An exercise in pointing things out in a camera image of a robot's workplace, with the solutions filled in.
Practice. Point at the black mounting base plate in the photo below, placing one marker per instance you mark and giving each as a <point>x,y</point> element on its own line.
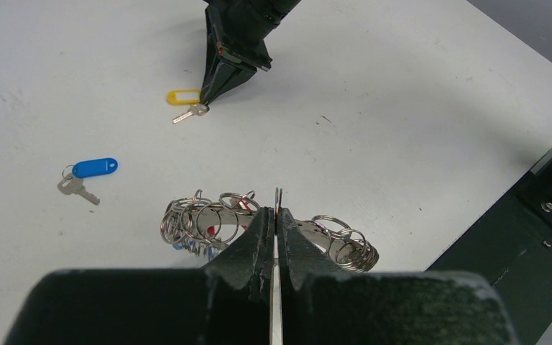
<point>510,245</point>

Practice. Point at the loose blue tag key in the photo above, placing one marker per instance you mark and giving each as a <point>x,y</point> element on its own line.
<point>73,176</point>

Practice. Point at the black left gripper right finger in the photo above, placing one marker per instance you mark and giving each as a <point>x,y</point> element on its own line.
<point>324,304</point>

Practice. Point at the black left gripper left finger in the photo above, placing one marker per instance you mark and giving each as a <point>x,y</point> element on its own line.
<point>226,301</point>

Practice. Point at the yellow tag key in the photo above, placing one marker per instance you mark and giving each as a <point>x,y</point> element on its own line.
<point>190,98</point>

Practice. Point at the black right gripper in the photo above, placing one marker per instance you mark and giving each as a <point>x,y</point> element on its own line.
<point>236,32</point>

